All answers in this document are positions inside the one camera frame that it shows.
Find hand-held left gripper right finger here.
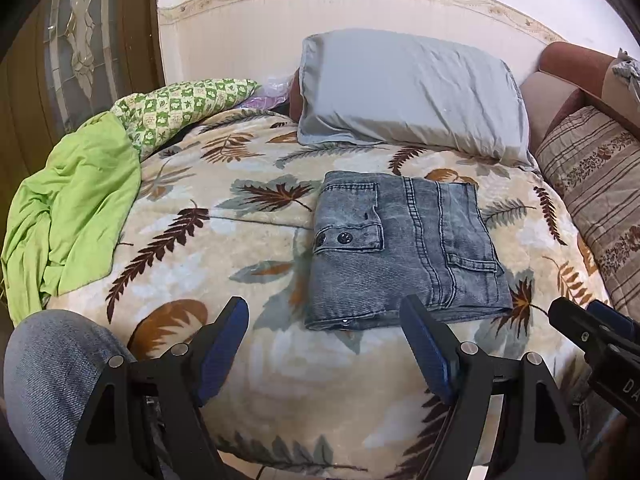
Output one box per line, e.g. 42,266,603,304
399,293,587,480

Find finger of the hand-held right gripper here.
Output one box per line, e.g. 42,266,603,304
587,299,640,349
547,297,621,356

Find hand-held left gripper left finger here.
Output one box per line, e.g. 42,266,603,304
64,296,251,480

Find grey-blue denim pants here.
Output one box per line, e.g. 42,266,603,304
304,170,515,332

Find leaf-print fleece blanket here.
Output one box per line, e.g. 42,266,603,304
42,107,616,480

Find striped brown cushion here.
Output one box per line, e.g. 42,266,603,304
535,105,640,318

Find person's leg in jeans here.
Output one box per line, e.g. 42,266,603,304
2,310,166,480

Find lime green cloth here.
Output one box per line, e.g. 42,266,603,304
0,111,142,313

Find green checkered quilt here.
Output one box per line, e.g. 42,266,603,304
110,78,263,158

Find grey pillow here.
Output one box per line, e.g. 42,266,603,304
296,29,538,170

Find purple plastic bag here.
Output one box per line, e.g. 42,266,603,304
240,77,301,111

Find wooden door with glass pane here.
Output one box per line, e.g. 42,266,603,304
0,0,166,171

